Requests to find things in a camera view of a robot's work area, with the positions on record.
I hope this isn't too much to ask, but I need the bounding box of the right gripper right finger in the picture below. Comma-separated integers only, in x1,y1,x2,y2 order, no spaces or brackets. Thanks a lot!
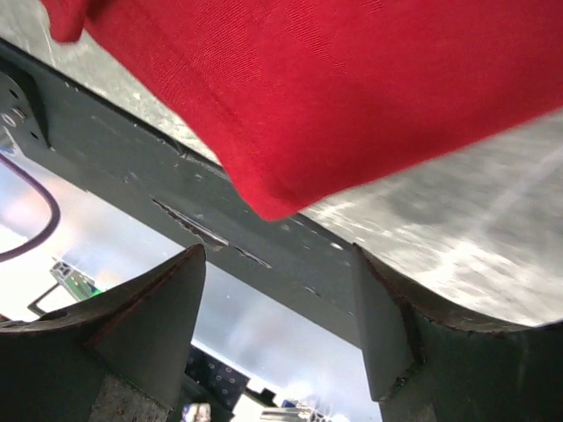
353,246,562,421

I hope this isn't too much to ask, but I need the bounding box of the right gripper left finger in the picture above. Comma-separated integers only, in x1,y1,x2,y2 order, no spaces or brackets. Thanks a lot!
1,244,206,421

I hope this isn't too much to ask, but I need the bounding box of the dark red t-shirt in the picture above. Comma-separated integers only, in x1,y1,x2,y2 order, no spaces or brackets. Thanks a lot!
45,1,562,221

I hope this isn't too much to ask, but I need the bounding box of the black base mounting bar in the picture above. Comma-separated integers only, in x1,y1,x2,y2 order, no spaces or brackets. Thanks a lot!
1,42,359,345

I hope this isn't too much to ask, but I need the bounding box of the aluminium rail frame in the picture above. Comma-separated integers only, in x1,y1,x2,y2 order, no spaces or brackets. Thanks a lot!
27,260,102,317

